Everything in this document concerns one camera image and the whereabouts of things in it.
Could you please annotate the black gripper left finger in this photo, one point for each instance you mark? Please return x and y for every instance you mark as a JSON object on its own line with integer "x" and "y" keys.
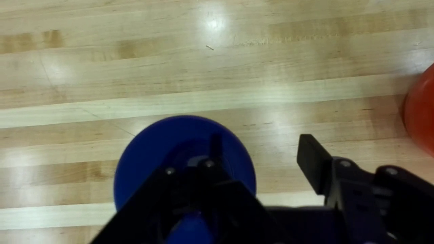
{"x": 216, "y": 150}

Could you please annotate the red bowl with markers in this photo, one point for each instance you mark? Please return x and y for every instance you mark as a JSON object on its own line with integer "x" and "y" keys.
{"x": 420, "y": 112}

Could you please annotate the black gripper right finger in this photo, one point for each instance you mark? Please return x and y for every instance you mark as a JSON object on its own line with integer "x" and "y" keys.
{"x": 316, "y": 164}

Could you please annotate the blue plastic cup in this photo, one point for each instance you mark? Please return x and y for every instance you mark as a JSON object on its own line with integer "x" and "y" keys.
{"x": 144, "y": 157}

